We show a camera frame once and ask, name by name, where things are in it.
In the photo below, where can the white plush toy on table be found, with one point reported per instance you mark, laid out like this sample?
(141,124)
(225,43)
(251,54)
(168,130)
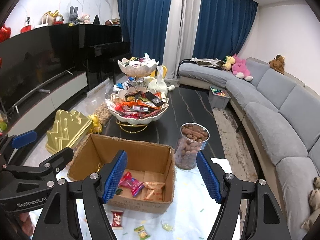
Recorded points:
(158,85)

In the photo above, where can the left blue curtain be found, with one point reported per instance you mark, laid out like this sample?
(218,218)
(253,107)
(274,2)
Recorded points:
(144,24)

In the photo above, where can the black piano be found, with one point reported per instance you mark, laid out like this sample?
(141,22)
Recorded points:
(89,48)

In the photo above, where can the white TV cabinet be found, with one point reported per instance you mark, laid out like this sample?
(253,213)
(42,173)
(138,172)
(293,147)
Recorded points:
(34,110)

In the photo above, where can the person's left hand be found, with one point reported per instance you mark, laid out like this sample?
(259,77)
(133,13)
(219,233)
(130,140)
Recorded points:
(26,224)

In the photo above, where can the orange snack packet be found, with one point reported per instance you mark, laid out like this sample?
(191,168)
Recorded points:
(154,191)

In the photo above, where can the pink plush toy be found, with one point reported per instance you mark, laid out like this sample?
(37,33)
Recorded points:
(240,70)

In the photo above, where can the pale yellow candy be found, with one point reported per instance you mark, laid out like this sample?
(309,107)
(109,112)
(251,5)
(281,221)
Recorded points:
(166,226)

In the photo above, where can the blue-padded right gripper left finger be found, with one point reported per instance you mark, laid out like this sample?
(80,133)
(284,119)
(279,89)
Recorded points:
(59,217)

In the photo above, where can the two-tier white snack stand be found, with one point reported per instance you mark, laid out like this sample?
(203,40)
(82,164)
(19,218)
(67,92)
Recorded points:
(132,104)

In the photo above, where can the grey bunny plush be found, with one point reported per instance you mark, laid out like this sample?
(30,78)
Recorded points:
(73,14)

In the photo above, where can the brown cardboard box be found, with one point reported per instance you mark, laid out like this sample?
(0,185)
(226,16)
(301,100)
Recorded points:
(147,161)

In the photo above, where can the beige plush on sofa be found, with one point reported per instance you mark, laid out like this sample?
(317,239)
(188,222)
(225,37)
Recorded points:
(314,202)

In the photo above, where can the bag of peanuts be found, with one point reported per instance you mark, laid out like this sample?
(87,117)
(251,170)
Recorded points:
(103,114)

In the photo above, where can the right blue curtain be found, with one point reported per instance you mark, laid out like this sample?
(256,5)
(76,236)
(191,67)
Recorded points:
(223,27)

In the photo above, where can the green durian candy packet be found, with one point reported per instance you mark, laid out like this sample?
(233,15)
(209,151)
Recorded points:
(143,235)

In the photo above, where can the red heart balloon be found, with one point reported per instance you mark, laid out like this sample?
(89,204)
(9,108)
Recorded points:
(5,33)

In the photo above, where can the clothes pile on sofa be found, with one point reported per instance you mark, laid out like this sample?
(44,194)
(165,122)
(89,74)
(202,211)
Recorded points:
(213,63)

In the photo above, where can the yellow plush toy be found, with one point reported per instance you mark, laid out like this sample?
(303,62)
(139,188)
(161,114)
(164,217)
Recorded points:
(229,61)

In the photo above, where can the blue curtain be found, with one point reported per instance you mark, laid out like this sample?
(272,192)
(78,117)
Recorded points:
(223,27)
(144,24)

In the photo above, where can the grey sectional sofa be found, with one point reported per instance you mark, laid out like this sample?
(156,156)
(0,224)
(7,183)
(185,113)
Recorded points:
(281,118)

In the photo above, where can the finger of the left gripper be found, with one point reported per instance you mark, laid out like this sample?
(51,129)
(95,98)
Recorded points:
(15,142)
(52,165)

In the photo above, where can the black television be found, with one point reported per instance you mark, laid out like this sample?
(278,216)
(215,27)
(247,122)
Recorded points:
(30,59)

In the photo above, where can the pink candy wrapper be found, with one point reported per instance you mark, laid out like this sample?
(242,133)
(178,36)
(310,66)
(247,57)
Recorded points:
(128,181)

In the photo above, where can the red white candy packet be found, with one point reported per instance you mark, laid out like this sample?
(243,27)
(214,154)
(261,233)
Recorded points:
(117,217)

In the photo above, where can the brown plush on sofa back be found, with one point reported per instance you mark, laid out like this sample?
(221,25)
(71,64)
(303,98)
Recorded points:
(277,64)

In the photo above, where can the white sheer curtain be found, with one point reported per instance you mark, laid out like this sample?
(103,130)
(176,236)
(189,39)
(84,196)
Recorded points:
(181,34)

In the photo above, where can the grey toy storage bin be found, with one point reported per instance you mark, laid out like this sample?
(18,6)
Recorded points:
(218,97)

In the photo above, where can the clear jar of nuts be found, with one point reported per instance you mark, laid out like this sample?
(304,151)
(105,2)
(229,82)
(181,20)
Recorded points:
(193,138)

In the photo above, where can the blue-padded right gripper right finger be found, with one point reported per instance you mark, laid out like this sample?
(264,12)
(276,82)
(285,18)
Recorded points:
(264,218)

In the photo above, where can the gold tree-shaped box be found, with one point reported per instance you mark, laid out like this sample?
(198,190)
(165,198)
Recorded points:
(68,129)

